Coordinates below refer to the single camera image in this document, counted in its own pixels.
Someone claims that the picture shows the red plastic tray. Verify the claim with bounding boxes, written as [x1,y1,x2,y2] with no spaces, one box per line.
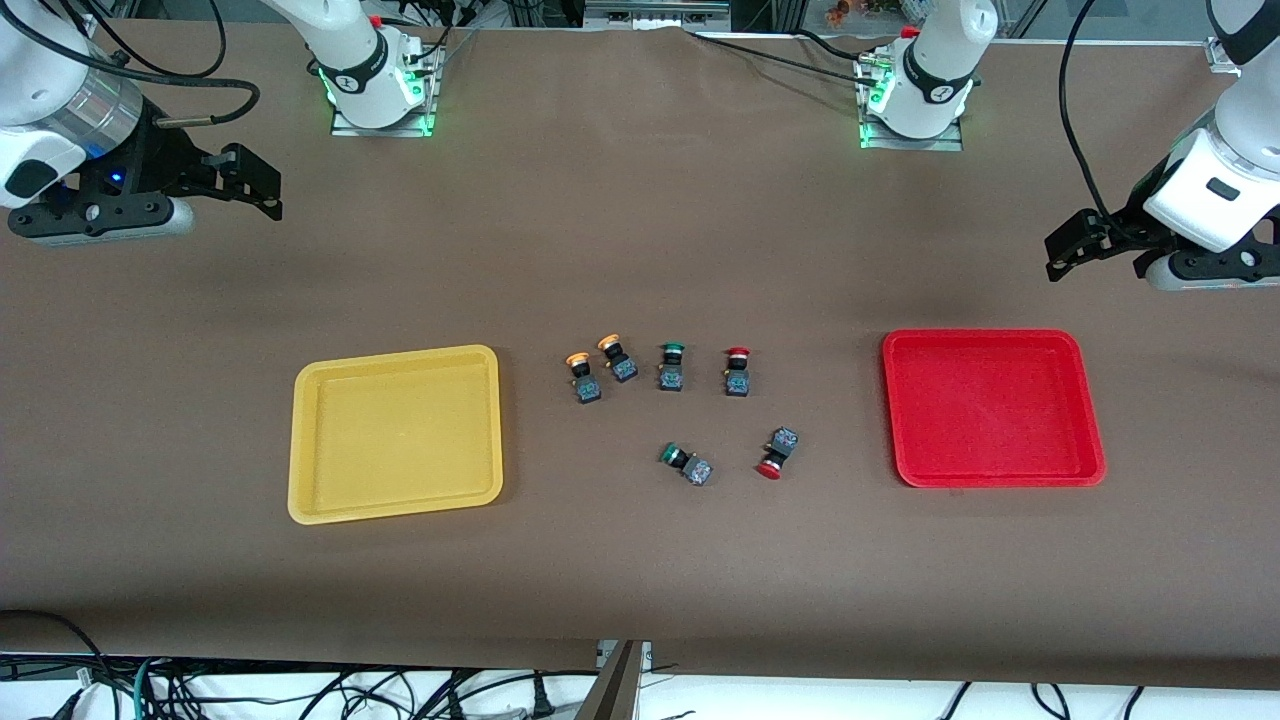
[881,329,1107,489]

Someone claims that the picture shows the brown table cover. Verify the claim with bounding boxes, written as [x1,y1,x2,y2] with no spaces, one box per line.
[0,20,1280,691]

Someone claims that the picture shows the colourful background items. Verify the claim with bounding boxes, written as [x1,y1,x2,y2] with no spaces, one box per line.
[826,0,903,26]

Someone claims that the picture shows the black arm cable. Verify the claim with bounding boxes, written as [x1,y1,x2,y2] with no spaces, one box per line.
[1058,0,1138,217]
[0,0,263,127]

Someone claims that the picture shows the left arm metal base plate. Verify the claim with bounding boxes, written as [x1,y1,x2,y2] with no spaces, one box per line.
[857,55,966,153]

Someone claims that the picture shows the thick black floor cable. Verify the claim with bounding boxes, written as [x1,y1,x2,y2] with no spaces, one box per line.
[0,608,106,720]

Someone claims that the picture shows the yellow push button switch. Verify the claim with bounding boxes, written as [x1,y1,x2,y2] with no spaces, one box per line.
[565,350,604,405]
[597,334,639,384]

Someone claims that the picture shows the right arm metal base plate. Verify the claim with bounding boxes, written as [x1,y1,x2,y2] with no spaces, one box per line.
[330,45,441,139]

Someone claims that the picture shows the yellow plastic tray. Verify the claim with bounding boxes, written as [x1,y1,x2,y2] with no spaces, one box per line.
[287,344,504,526]

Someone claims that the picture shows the brown table support leg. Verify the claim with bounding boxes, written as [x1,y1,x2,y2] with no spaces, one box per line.
[575,640,653,720]

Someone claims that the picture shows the aluminium frame profile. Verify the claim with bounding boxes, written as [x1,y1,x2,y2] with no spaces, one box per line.
[583,0,733,31]

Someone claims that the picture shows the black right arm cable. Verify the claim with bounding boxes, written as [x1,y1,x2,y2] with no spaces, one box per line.
[0,0,263,127]

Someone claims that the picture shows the black cable on table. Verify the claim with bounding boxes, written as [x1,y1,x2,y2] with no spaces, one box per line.
[685,28,881,83]

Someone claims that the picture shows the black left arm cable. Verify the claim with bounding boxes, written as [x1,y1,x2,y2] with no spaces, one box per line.
[1058,0,1138,217]

